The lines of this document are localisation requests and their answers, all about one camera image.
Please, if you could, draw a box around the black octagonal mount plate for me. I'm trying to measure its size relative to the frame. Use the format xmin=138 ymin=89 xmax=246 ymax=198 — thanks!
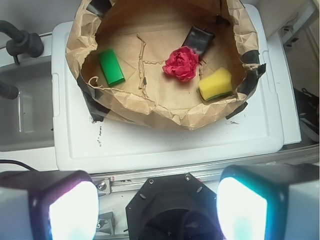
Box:
xmin=125 ymin=173 xmax=224 ymax=240

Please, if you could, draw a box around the black cable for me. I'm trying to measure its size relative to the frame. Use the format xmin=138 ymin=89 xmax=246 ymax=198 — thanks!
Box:
xmin=0 ymin=159 xmax=38 ymax=172

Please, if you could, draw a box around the grey sink basin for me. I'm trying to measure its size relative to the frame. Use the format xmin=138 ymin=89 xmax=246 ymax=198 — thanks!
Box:
xmin=0 ymin=56 xmax=54 ymax=152

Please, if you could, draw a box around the yellow sponge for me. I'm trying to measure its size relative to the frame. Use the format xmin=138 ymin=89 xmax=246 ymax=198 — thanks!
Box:
xmin=198 ymin=67 xmax=233 ymax=101

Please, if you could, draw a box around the black faucet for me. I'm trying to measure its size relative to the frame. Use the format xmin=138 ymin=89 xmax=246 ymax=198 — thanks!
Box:
xmin=0 ymin=20 xmax=44 ymax=66

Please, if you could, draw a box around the white plastic bin lid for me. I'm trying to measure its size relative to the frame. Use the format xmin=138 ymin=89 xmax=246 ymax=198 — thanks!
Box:
xmin=51 ymin=4 xmax=284 ymax=173

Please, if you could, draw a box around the brown paper bag tray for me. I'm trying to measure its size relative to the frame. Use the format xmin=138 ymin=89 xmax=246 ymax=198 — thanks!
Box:
xmin=65 ymin=0 xmax=266 ymax=130

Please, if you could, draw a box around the green box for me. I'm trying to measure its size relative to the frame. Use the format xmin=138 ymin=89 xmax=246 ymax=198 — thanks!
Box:
xmin=98 ymin=49 xmax=125 ymax=87

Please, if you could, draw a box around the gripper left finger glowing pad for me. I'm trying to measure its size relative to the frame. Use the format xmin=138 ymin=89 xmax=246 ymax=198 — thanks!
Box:
xmin=0 ymin=170 xmax=99 ymax=240

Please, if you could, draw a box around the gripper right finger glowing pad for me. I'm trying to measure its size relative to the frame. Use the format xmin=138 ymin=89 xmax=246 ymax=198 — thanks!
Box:
xmin=216 ymin=163 xmax=320 ymax=240

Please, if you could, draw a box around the black tape-wrapped box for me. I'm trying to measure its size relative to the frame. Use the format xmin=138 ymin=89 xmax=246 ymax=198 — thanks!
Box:
xmin=182 ymin=25 xmax=216 ymax=59

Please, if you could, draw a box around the red crumpled paper ball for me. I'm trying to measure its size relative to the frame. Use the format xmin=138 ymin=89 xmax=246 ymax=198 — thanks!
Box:
xmin=162 ymin=46 xmax=200 ymax=82

